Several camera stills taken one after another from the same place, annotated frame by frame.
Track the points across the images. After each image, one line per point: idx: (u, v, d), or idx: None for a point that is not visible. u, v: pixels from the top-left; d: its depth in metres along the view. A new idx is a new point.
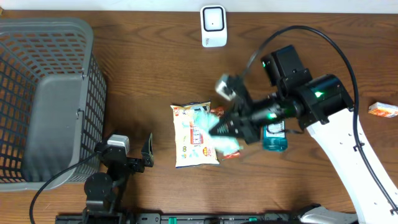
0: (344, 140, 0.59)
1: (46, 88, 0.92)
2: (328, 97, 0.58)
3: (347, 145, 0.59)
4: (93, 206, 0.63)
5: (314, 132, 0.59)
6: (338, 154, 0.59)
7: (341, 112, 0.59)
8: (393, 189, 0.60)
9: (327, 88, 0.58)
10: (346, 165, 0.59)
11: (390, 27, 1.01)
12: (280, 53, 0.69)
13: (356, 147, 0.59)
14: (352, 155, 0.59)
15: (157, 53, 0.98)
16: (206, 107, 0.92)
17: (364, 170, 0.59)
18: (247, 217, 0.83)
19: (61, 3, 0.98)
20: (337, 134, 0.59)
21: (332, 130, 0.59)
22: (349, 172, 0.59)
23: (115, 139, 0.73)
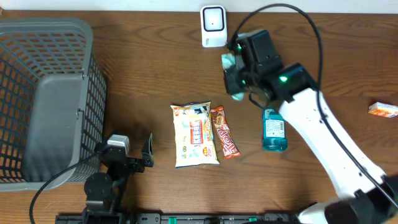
0: (310, 116, 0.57)
1: (46, 88, 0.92)
2: (295, 83, 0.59)
3: (313, 119, 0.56)
4: (93, 206, 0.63)
5: (285, 113, 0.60)
6: (305, 128, 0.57)
7: (306, 92, 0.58)
8: (360, 154, 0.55)
9: (293, 73, 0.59)
10: (314, 136, 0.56)
11: (390, 26, 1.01)
12: (255, 38, 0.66)
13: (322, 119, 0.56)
14: (318, 127, 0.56)
15: (157, 53, 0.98)
16: (206, 107, 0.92)
17: (331, 140, 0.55)
18: (247, 217, 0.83)
19: (61, 3, 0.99)
20: (304, 106, 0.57)
21: (296, 107, 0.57)
22: (319, 144, 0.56)
23: (115, 139, 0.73)
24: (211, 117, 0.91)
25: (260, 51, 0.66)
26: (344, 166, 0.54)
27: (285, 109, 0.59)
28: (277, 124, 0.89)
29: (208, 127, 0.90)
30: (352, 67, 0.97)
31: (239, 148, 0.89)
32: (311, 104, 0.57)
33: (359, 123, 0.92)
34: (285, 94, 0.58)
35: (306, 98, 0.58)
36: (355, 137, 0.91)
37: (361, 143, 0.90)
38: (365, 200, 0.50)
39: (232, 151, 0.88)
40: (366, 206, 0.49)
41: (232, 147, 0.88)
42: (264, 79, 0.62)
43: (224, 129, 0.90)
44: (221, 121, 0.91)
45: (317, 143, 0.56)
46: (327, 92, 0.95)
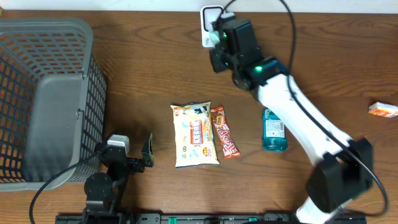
0: (282, 94, 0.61)
1: (46, 88, 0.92)
2: (270, 70, 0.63)
3: (284, 98, 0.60)
4: (93, 206, 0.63)
5: (263, 99, 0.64)
6: (277, 104, 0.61)
7: (279, 78, 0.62)
8: (326, 121, 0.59)
9: (270, 66, 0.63)
10: (284, 108, 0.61)
11: (390, 26, 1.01)
12: (238, 30, 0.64)
13: (291, 97, 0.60)
14: (288, 103, 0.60)
15: (157, 53, 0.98)
16: (206, 107, 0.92)
17: (299, 113, 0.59)
18: (247, 217, 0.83)
19: (61, 3, 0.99)
20: (275, 88, 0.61)
21: (270, 89, 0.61)
22: (290, 116, 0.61)
23: (115, 139, 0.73)
24: (211, 117, 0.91)
25: (242, 43, 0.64)
26: (314, 135, 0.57)
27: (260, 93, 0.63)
28: (277, 124, 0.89)
29: (208, 127, 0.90)
30: (352, 66, 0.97)
31: (239, 148, 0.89)
32: (281, 86, 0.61)
33: (359, 123, 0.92)
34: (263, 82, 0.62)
35: (277, 81, 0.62)
36: (355, 137, 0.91)
37: None
38: (334, 160, 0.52)
39: (232, 151, 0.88)
40: (333, 166, 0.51)
41: (232, 147, 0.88)
42: (243, 70, 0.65)
43: (224, 129, 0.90)
44: (221, 121, 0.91)
45: (288, 116, 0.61)
46: (328, 92, 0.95)
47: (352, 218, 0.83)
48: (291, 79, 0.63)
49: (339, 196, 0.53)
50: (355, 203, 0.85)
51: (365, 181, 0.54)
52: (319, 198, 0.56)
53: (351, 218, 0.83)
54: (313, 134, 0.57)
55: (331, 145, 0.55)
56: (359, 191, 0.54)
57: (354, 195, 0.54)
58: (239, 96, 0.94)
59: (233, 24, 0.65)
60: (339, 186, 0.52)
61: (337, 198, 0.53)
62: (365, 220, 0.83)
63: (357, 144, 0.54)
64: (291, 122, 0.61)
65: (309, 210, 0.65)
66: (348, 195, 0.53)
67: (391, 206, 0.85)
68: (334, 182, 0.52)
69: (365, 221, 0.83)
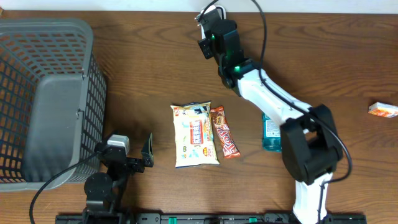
0: (254, 82, 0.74)
1: (46, 88, 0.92)
2: (248, 70, 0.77)
3: (255, 84, 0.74)
4: (94, 206, 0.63)
5: (242, 93, 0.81)
6: (250, 89, 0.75)
7: (254, 72, 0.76)
8: (291, 98, 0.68)
9: (248, 66, 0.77)
10: (255, 91, 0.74)
11: (390, 27, 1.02)
12: (227, 37, 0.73)
13: (262, 83, 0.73)
14: (259, 88, 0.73)
15: (157, 53, 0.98)
16: (206, 107, 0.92)
17: (268, 94, 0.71)
18: (247, 217, 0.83)
19: (61, 3, 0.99)
20: (249, 81, 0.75)
21: (245, 79, 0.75)
22: (261, 99, 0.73)
23: (115, 139, 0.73)
24: (211, 117, 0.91)
25: (229, 48, 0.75)
26: (277, 107, 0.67)
27: (240, 85, 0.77)
28: None
29: (207, 127, 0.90)
30: (352, 66, 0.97)
31: (239, 148, 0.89)
32: (254, 78, 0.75)
33: (359, 123, 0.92)
34: (243, 80, 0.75)
35: (253, 74, 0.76)
36: (355, 137, 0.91)
37: (361, 143, 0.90)
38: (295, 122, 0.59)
39: (232, 151, 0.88)
40: (295, 127, 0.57)
41: (232, 147, 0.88)
42: (226, 69, 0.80)
43: (224, 129, 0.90)
44: (221, 121, 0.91)
45: (260, 98, 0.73)
46: (327, 92, 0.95)
47: (352, 218, 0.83)
48: (262, 71, 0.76)
49: (308, 159, 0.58)
50: (355, 203, 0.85)
51: (331, 144, 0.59)
52: (295, 167, 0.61)
53: (351, 218, 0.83)
54: (275, 104, 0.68)
55: (294, 114, 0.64)
56: (329, 154, 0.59)
57: (325, 160, 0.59)
58: (239, 96, 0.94)
59: (221, 30, 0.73)
60: (305, 148, 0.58)
61: (308, 161, 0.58)
62: (365, 220, 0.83)
63: (315, 110, 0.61)
64: (259, 104, 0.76)
65: (300, 203, 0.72)
66: (318, 158, 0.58)
67: (391, 206, 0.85)
68: (299, 144, 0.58)
69: (365, 221, 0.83)
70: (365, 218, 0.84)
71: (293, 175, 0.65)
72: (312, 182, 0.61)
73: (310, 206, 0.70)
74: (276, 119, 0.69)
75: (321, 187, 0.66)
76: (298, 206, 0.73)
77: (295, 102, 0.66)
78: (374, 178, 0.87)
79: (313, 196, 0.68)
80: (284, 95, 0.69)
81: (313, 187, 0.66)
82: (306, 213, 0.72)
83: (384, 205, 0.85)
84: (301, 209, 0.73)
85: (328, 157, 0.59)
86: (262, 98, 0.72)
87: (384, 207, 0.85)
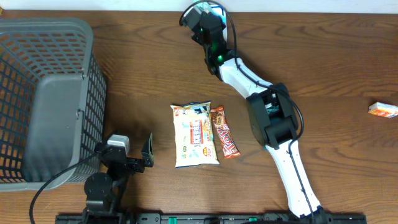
0: (230, 66, 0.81)
1: (46, 88, 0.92)
2: (229, 58, 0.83)
3: (231, 69, 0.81)
4: (94, 206, 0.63)
5: (222, 77, 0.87)
6: (226, 73, 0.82)
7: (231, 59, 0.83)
8: (258, 78, 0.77)
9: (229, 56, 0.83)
10: (231, 74, 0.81)
11: (390, 26, 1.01)
12: (212, 31, 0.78)
13: (237, 67, 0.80)
14: (234, 71, 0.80)
15: (157, 53, 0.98)
16: (206, 107, 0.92)
17: (240, 76, 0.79)
18: (247, 217, 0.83)
19: (61, 3, 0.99)
20: (227, 66, 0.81)
21: (224, 63, 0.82)
22: (235, 81, 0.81)
23: (115, 139, 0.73)
24: (211, 117, 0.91)
25: (214, 40, 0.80)
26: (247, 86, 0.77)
27: (221, 71, 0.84)
28: None
29: (207, 127, 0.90)
30: (352, 66, 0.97)
31: (239, 148, 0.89)
32: (231, 63, 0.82)
33: (359, 123, 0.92)
34: (222, 66, 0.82)
35: (229, 60, 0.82)
36: (355, 137, 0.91)
37: (361, 143, 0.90)
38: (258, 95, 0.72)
39: (232, 151, 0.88)
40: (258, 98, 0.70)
41: (232, 147, 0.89)
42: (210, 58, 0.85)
43: (224, 129, 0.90)
44: (221, 121, 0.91)
45: (234, 79, 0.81)
46: (327, 92, 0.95)
47: (352, 218, 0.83)
48: (239, 58, 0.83)
49: (269, 125, 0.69)
50: (356, 203, 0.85)
51: (290, 114, 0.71)
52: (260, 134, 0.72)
53: (351, 218, 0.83)
54: (245, 83, 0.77)
55: (259, 90, 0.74)
56: (288, 122, 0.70)
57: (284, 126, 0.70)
58: (239, 96, 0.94)
59: (209, 24, 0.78)
60: (267, 115, 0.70)
61: (269, 126, 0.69)
62: (365, 220, 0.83)
63: (276, 86, 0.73)
64: (234, 85, 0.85)
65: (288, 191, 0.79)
66: (278, 124, 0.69)
67: (390, 206, 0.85)
68: (261, 112, 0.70)
69: (365, 221, 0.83)
70: (365, 218, 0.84)
71: (262, 143, 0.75)
72: (278, 147, 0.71)
73: (292, 185, 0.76)
74: (245, 95, 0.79)
75: (290, 154, 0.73)
76: (289, 197, 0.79)
77: (260, 81, 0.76)
78: (374, 178, 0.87)
79: (288, 171, 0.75)
80: (254, 75, 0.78)
81: (283, 157, 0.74)
82: (296, 200, 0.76)
83: (384, 205, 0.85)
84: (292, 199, 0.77)
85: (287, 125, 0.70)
86: (237, 81, 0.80)
87: (384, 208, 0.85)
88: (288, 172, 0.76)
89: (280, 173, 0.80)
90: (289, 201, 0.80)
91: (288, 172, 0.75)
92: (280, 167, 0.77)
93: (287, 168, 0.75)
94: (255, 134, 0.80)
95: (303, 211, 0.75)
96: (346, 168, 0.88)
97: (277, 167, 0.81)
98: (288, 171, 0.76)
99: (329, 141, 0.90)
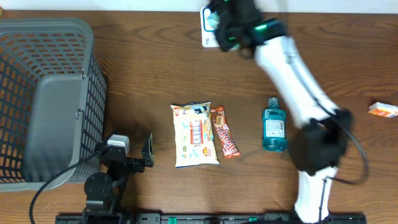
0: (278, 56, 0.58)
1: (46, 88, 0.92)
2: (275, 33, 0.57)
3: (279, 61, 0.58)
4: (93, 206, 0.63)
5: (258, 60, 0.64)
6: (273, 64, 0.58)
7: (277, 42, 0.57)
8: (318, 91, 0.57)
9: (272, 27, 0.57)
10: (280, 68, 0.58)
11: (390, 27, 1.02)
12: None
13: (288, 60, 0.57)
14: (283, 66, 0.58)
15: (157, 53, 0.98)
16: (206, 107, 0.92)
17: (291, 78, 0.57)
18: (247, 217, 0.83)
19: (61, 3, 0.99)
20: (275, 48, 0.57)
21: (270, 48, 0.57)
22: (282, 80, 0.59)
23: (115, 139, 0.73)
24: (211, 117, 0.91)
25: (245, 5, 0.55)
26: (304, 99, 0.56)
27: (260, 54, 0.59)
28: (277, 124, 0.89)
29: (207, 127, 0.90)
30: (352, 66, 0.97)
31: (239, 148, 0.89)
32: (281, 48, 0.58)
33: (359, 123, 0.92)
34: (264, 47, 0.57)
35: (277, 43, 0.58)
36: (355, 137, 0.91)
37: (361, 143, 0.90)
38: (317, 122, 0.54)
39: (232, 151, 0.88)
40: (316, 129, 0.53)
41: (232, 147, 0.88)
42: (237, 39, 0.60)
43: (224, 129, 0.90)
44: (221, 121, 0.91)
45: (283, 79, 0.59)
46: (327, 92, 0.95)
47: (352, 218, 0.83)
48: (290, 40, 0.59)
49: (317, 158, 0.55)
50: (356, 203, 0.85)
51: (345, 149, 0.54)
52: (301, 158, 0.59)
53: (351, 218, 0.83)
54: (298, 92, 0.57)
55: (317, 111, 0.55)
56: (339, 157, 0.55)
57: (334, 159, 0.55)
58: (239, 96, 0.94)
59: None
60: (318, 149, 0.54)
61: (314, 158, 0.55)
62: (365, 220, 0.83)
63: (342, 114, 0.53)
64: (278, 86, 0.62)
65: (301, 198, 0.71)
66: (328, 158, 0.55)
67: (390, 206, 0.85)
68: (314, 144, 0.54)
69: (365, 221, 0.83)
70: (365, 218, 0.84)
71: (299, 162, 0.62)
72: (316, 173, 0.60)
73: (311, 201, 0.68)
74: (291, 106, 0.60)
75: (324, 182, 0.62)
76: (300, 200, 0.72)
77: (320, 99, 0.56)
78: (374, 178, 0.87)
79: (313, 195, 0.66)
80: (310, 83, 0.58)
81: (315, 184, 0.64)
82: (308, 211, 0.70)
83: (384, 205, 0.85)
84: (303, 207, 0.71)
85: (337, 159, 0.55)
86: (285, 79, 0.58)
87: (383, 208, 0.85)
88: (311, 195, 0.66)
89: (300, 181, 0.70)
90: (298, 201, 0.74)
91: (311, 195, 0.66)
92: (306, 186, 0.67)
93: (313, 192, 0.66)
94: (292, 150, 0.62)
95: (310, 220, 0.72)
96: (346, 168, 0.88)
97: (300, 176, 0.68)
98: (313, 194, 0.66)
99: None
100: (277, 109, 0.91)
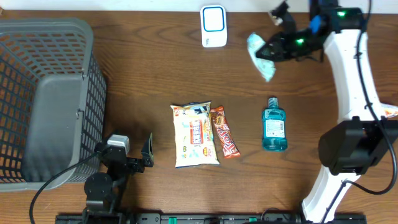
0: (349, 48, 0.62)
1: (46, 88, 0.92)
2: (350, 20, 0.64)
3: (348, 54, 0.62)
4: (94, 206, 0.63)
5: (326, 46, 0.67)
6: (339, 55, 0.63)
7: (353, 32, 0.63)
8: (374, 94, 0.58)
9: (351, 14, 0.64)
10: (342, 58, 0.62)
11: (390, 26, 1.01)
12: None
13: (356, 57, 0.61)
14: (349, 60, 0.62)
15: (157, 53, 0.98)
16: (206, 107, 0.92)
17: (354, 73, 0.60)
18: (247, 217, 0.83)
19: (61, 3, 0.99)
20: (339, 42, 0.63)
21: (342, 39, 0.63)
22: (344, 71, 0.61)
23: (115, 139, 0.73)
24: (211, 117, 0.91)
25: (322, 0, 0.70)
26: (356, 102, 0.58)
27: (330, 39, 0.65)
28: (277, 124, 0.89)
29: (207, 127, 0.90)
30: None
31: (239, 148, 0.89)
32: (352, 41, 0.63)
33: None
34: (336, 36, 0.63)
35: (351, 35, 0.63)
36: None
37: None
38: (360, 124, 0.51)
39: (232, 151, 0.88)
40: (359, 130, 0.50)
41: (232, 147, 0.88)
42: (316, 32, 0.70)
43: (224, 129, 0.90)
44: (221, 121, 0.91)
45: (344, 71, 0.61)
46: (327, 92, 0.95)
47: (352, 219, 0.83)
48: (364, 36, 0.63)
49: (347, 157, 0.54)
50: (356, 203, 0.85)
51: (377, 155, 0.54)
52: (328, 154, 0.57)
53: (351, 218, 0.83)
54: (354, 92, 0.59)
55: (364, 114, 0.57)
56: (368, 160, 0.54)
57: (362, 162, 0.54)
58: (239, 96, 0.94)
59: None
60: (353, 147, 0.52)
61: (345, 157, 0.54)
62: (365, 220, 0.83)
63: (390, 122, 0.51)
64: (337, 74, 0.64)
65: (313, 197, 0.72)
66: (356, 158, 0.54)
67: (391, 206, 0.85)
68: (351, 143, 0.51)
69: (365, 221, 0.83)
70: (365, 218, 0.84)
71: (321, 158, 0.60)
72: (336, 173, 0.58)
73: (320, 202, 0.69)
74: (341, 98, 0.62)
75: (342, 185, 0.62)
76: (310, 199, 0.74)
77: (374, 104, 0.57)
78: (373, 178, 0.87)
79: (328, 194, 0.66)
80: (366, 78, 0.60)
81: (334, 184, 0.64)
82: (314, 210, 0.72)
83: (384, 205, 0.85)
84: (311, 205, 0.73)
85: (365, 162, 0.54)
86: (342, 70, 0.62)
87: (384, 208, 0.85)
88: (327, 193, 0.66)
89: (319, 178, 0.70)
90: (308, 199, 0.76)
91: (326, 194, 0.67)
92: (323, 185, 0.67)
93: (329, 192, 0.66)
94: (322, 144, 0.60)
95: (313, 218, 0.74)
96: None
97: (322, 172, 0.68)
98: (328, 193, 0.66)
99: None
100: (277, 109, 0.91)
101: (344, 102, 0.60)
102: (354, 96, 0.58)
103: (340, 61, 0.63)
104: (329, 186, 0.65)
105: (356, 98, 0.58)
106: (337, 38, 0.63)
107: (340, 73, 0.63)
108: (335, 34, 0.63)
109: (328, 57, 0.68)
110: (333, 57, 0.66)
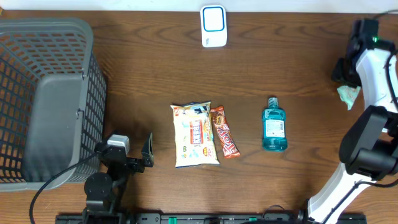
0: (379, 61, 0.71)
1: (46, 88, 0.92)
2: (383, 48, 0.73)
3: (379, 66, 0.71)
4: (93, 206, 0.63)
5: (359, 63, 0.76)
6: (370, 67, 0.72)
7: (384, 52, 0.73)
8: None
9: (385, 43, 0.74)
10: (376, 69, 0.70)
11: (390, 26, 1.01)
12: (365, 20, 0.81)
13: (385, 67, 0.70)
14: (380, 70, 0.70)
15: (157, 53, 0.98)
16: (206, 107, 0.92)
17: (384, 80, 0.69)
18: (247, 217, 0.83)
19: (61, 2, 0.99)
20: (375, 57, 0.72)
21: (374, 54, 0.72)
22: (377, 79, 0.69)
23: (115, 139, 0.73)
24: (211, 117, 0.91)
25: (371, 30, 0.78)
26: (385, 98, 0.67)
27: (365, 55, 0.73)
28: (277, 124, 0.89)
29: (208, 127, 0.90)
30: None
31: (239, 148, 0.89)
32: (382, 57, 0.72)
33: None
34: (370, 53, 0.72)
35: (381, 54, 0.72)
36: None
37: None
38: (385, 115, 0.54)
39: (232, 151, 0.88)
40: (383, 118, 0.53)
41: (232, 147, 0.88)
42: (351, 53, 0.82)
43: (224, 129, 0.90)
44: (221, 121, 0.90)
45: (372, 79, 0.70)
46: (327, 92, 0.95)
47: (352, 219, 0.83)
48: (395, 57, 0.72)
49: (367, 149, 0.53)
50: (356, 203, 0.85)
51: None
52: (347, 148, 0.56)
53: (351, 218, 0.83)
54: (382, 89, 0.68)
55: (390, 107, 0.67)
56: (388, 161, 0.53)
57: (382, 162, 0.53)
58: (239, 96, 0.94)
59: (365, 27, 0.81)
60: (374, 139, 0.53)
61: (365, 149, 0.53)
62: (365, 220, 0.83)
63: None
64: (366, 84, 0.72)
65: (319, 195, 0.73)
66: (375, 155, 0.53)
67: (391, 206, 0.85)
68: (373, 132, 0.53)
69: (365, 221, 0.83)
70: (365, 218, 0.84)
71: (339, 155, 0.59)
72: (352, 172, 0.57)
73: (328, 201, 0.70)
74: (369, 99, 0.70)
75: (354, 186, 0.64)
76: (316, 198, 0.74)
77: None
78: None
79: (339, 192, 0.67)
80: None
81: (347, 183, 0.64)
82: (319, 208, 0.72)
83: (385, 205, 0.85)
84: (316, 203, 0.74)
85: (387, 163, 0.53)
86: (375, 77, 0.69)
87: (384, 208, 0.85)
88: (337, 192, 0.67)
89: (331, 177, 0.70)
90: (314, 197, 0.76)
91: (336, 193, 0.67)
92: (334, 184, 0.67)
93: (340, 191, 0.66)
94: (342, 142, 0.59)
95: (314, 217, 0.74)
96: None
97: (336, 171, 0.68)
98: (339, 191, 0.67)
99: (329, 141, 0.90)
100: (277, 109, 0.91)
101: (371, 99, 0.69)
102: (383, 92, 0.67)
103: (372, 70, 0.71)
104: (343, 186, 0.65)
105: (384, 94, 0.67)
106: (370, 55, 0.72)
107: (370, 81, 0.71)
108: (368, 51, 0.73)
109: (359, 73, 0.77)
110: (363, 71, 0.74)
